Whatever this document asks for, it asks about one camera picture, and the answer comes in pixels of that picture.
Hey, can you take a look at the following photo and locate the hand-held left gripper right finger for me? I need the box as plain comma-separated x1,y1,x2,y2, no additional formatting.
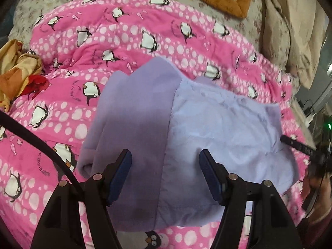
199,149,303,249

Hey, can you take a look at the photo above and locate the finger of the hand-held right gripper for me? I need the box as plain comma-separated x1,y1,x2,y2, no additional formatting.
281,134,315,154

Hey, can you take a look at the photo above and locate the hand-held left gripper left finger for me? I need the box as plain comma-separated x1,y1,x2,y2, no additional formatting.
31,149,133,249

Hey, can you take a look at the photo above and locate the purple fleece garment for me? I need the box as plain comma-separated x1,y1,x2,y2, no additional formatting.
78,57,297,232

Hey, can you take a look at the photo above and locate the person's right hand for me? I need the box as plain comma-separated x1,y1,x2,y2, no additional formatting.
302,175,332,225

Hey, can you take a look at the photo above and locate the beige cloth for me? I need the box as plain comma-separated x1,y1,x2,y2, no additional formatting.
261,0,328,89

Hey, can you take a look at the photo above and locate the pink penguin print blanket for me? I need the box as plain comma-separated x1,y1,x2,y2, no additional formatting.
0,0,312,249

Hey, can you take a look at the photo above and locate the yellow orange fleece blanket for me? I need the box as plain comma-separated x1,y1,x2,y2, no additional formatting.
0,39,50,112

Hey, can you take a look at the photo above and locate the black cable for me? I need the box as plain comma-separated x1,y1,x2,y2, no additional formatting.
0,113,85,196

